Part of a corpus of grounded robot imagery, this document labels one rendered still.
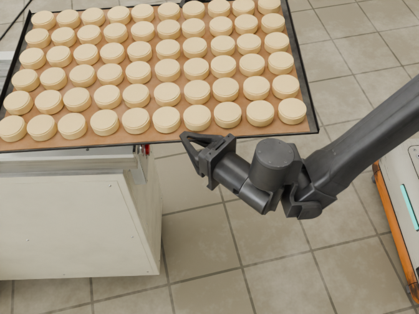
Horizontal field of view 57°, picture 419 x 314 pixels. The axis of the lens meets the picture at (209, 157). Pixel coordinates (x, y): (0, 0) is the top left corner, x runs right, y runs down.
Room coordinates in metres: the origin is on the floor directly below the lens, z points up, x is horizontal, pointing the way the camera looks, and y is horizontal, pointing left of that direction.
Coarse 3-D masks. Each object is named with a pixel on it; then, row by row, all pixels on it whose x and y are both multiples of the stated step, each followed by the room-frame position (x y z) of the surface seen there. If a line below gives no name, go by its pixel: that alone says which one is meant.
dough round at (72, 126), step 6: (72, 114) 0.46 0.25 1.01; (78, 114) 0.46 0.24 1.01; (60, 120) 0.44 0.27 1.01; (66, 120) 0.44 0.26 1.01; (72, 120) 0.44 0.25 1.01; (78, 120) 0.44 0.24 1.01; (84, 120) 0.44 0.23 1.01; (60, 126) 0.43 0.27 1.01; (66, 126) 0.43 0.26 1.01; (72, 126) 0.43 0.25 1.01; (78, 126) 0.43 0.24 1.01; (84, 126) 0.43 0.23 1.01; (60, 132) 0.42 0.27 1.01; (66, 132) 0.42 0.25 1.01; (72, 132) 0.42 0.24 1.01; (78, 132) 0.42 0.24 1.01; (84, 132) 0.43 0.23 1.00; (66, 138) 0.42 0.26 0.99; (72, 138) 0.41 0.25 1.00
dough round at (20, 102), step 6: (12, 96) 0.51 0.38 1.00; (18, 96) 0.51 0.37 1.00; (24, 96) 0.51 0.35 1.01; (30, 96) 0.51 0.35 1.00; (6, 102) 0.49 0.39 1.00; (12, 102) 0.49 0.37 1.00; (18, 102) 0.49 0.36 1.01; (24, 102) 0.49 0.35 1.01; (30, 102) 0.50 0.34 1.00; (6, 108) 0.48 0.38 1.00; (12, 108) 0.48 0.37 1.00; (18, 108) 0.48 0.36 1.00; (24, 108) 0.48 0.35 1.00; (30, 108) 0.49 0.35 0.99; (12, 114) 0.47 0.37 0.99; (18, 114) 0.47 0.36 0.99
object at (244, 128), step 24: (48, 48) 0.66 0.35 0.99; (72, 48) 0.66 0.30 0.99; (288, 48) 0.64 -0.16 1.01; (96, 72) 0.58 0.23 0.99; (240, 72) 0.57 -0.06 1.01; (264, 72) 0.57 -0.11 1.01; (240, 96) 0.51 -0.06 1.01; (24, 120) 0.46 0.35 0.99; (120, 120) 0.46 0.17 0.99; (0, 144) 0.41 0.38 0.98; (24, 144) 0.41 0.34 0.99; (48, 144) 0.41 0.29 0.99; (72, 144) 0.40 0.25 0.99; (96, 144) 0.40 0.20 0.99
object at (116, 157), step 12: (0, 156) 0.44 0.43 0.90; (12, 156) 0.44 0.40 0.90; (24, 156) 0.44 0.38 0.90; (36, 156) 0.44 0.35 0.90; (48, 156) 0.44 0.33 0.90; (60, 156) 0.44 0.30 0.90; (72, 156) 0.44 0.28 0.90; (84, 156) 0.44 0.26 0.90; (96, 156) 0.44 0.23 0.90; (108, 156) 0.44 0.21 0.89; (120, 156) 0.44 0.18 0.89; (132, 156) 0.44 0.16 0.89; (0, 168) 0.43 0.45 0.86; (12, 168) 0.43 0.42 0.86; (24, 168) 0.44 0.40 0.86; (36, 168) 0.44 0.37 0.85; (48, 168) 0.44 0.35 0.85; (60, 168) 0.44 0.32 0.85; (72, 168) 0.44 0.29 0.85; (84, 168) 0.44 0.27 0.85; (96, 168) 0.44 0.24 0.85; (108, 168) 0.44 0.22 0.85; (120, 168) 0.44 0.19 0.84; (132, 168) 0.44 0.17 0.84
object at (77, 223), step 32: (0, 192) 0.42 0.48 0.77; (32, 192) 0.42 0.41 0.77; (64, 192) 0.43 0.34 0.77; (96, 192) 0.43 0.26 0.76; (128, 192) 0.43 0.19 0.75; (160, 192) 0.74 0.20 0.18; (0, 224) 0.42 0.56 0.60; (32, 224) 0.42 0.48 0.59; (64, 224) 0.42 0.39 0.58; (96, 224) 0.43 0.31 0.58; (128, 224) 0.43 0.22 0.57; (160, 224) 0.62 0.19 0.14; (0, 256) 0.42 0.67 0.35; (32, 256) 0.42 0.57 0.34; (64, 256) 0.42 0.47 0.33; (96, 256) 0.43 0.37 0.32; (128, 256) 0.43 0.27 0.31
